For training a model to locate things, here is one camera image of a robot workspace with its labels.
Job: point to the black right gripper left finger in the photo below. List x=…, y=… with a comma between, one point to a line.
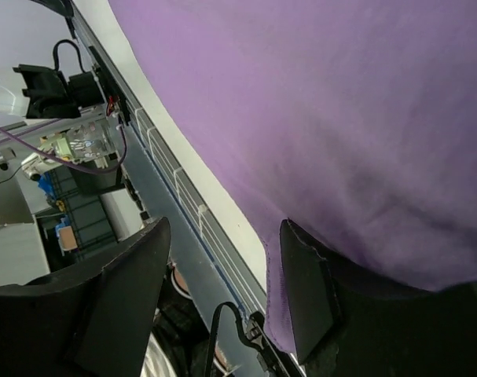
x=93, y=318

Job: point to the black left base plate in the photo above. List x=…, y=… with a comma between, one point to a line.
x=115, y=97

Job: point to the purple trousers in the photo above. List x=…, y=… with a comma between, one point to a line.
x=355, y=119

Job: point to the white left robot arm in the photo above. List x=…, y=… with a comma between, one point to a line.
x=37, y=92

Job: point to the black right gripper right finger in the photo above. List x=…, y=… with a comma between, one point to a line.
x=349, y=321

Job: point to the aluminium rail frame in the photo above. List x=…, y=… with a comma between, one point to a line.
x=213, y=246

